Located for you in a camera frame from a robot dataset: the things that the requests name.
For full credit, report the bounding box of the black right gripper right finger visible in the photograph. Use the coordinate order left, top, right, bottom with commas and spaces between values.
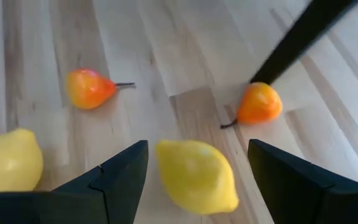
247, 138, 358, 224

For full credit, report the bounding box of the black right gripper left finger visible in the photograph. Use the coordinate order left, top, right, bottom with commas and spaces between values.
0, 139, 149, 224

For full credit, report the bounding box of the yellow lemon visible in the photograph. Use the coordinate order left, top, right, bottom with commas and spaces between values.
0, 128, 45, 193
155, 139, 240, 216

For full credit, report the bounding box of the small orange pear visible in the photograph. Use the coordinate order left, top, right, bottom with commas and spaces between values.
65, 67, 136, 111
219, 81, 283, 130

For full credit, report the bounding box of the black perforated metal shelf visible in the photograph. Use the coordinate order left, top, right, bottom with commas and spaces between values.
249, 0, 358, 86

